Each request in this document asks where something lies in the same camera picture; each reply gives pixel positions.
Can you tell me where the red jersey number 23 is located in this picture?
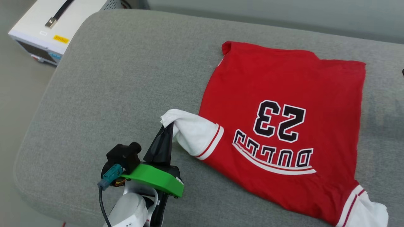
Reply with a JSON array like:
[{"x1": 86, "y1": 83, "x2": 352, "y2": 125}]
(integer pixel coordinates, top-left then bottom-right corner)
[{"x1": 160, "y1": 41, "x2": 389, "y2": 227}]

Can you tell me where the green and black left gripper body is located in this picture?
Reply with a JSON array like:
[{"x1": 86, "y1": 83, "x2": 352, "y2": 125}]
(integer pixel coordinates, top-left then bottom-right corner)
[{"x1": 122, "y1": 162, "x2": 184, "y2": 227}]

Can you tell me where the grey fabric sofa cushion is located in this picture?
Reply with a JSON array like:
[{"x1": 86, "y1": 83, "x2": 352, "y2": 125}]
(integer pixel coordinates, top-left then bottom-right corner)
[{"x1": 13, "y1": 9, "x2": 404, "y2": 227}]

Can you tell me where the black strap handle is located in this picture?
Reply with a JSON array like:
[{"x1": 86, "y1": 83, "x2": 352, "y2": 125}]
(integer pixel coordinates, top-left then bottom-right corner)
[{"x1": 45, "y1": 0, "x2": 74, "y2": 28}]

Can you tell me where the black cable with teal connector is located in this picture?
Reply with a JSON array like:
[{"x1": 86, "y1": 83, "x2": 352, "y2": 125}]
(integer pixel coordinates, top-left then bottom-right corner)
[{"x1": 97, "y1": 164, "x2": 123, "y2": 227}]

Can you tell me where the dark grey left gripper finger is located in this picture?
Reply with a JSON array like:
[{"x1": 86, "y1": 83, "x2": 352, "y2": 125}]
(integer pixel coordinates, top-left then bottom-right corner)
[
  {"x1": 144, "y1": 125, "x2": 169, "y2": 165},
  {"x1": 164, "y1": 122, "x2": 175, "y2": 166}
]

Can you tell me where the white box appliance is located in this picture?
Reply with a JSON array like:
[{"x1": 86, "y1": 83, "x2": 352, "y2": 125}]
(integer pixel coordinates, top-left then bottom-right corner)
[{"x1": 8, "y1": 0, "x2": 133, "y2": 66}]

